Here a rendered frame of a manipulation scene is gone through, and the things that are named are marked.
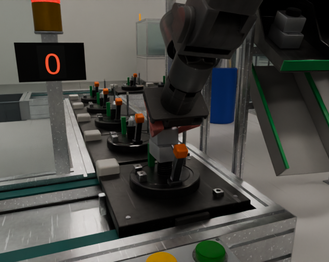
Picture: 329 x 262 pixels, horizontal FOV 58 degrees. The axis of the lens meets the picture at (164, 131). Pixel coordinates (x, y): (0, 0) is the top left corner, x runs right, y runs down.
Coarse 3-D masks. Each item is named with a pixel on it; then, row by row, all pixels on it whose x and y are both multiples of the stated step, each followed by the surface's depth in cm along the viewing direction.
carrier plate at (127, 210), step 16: (192, 160) 71; (112, 176) 63; (128, 176) 63; (208, 176) 63; (112, 192) 56; (128, 192) 56; (208, 192) 56; (224, 192) 56; (240, 192) 56; (112, 208) 50; (128, 208) 50; (144, 208) 50; (160, 208) 50; (176, 208) 50; (192, 208) 50; (208, 208) 50; (224, 208) 52; (240, 208) 53; (128, 224) 46; (144, 224) 47; (160, 224) 48
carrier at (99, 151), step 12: (132, 120) 80; (84, 132) 88; (96, 132) 87; (120, 132) 87; (132, 132) 80; (144, 132) 87; (96, 144) 83; (108, 144) 79; (120, 144) 77; (132, 144) 77; (144, 144) 77; (96, 156) 74; (108, 156) 74; (120, 156) 74; (132, 156) 74; (144, 156) 74
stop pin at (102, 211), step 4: (100, 196) 55; (104, 196) 55; (100, 200) 55; (104, 200) 56; (100, 204) 56; (104, 204) 56; (100, 208) 56; (104, 208) 56; (100, 212) 56; (104, 212) 56
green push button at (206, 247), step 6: (198, 246) 40; (204, 246) 40; (210, 246) 40; (216, 246) 40; (222, 246) 40; (198, 252) 39; (204, 252) 39; (210, 252) 39; (216, 252) 39; (222, 252) 39; (198, 258) 39; (204, 258) 38; (210, 258) 38; (216, 258) 38; (222, 258) 39
